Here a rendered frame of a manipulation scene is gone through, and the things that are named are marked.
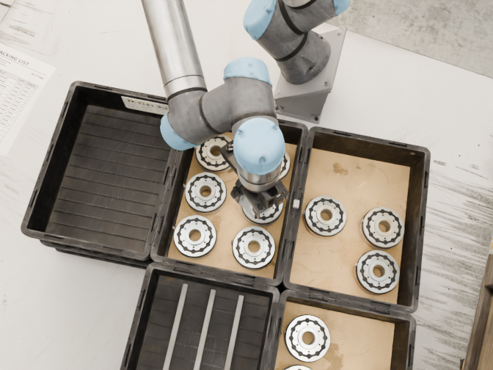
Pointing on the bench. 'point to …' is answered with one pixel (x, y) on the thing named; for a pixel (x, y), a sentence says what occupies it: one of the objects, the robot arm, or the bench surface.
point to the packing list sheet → (18, 91)
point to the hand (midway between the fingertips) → (253, 192)
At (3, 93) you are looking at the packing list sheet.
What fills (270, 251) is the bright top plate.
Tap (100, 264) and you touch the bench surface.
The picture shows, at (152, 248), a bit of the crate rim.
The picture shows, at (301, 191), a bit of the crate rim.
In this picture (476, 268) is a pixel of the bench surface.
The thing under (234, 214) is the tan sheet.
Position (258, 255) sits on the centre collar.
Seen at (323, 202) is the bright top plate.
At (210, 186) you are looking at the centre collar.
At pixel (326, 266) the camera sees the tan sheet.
